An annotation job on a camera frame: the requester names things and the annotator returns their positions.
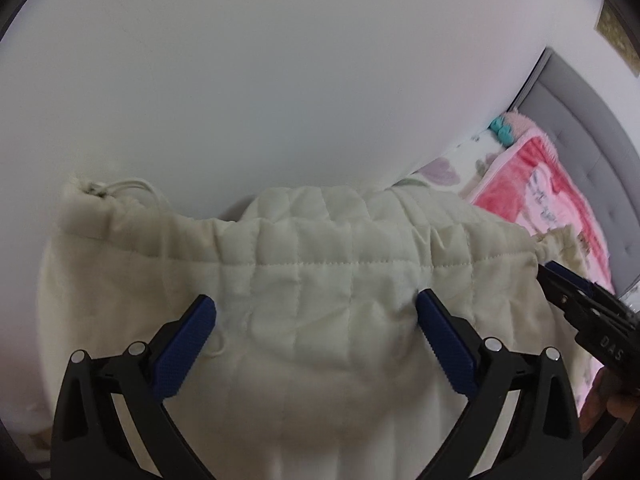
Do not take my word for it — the grey padded headboard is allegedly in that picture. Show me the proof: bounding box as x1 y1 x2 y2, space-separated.
507 47 640 306

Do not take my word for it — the pink printed blanket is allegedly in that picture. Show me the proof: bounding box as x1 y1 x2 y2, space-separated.
470 127 618 411

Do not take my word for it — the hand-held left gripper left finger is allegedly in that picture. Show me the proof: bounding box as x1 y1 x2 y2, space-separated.
50 294 218 480

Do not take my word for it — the person's right hand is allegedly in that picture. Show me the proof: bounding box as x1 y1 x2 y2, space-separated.
581 369 629 432

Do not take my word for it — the white printed pillow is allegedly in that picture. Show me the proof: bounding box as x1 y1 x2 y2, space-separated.
415 127 506 198

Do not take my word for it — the cream quilted jacket plaid lining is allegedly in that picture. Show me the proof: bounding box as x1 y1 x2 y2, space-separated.
37 172 601 480

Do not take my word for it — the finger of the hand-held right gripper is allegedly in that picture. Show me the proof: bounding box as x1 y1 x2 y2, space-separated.
536 265 597 327
546 260 617 307

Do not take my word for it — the green wall picture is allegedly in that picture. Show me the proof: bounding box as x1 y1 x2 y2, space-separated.
595 4 638 73

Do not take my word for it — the teal soft toy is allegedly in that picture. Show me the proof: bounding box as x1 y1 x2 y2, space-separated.
489 118 517 144

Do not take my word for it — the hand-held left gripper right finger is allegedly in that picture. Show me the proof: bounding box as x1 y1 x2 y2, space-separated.
416 287 586 480

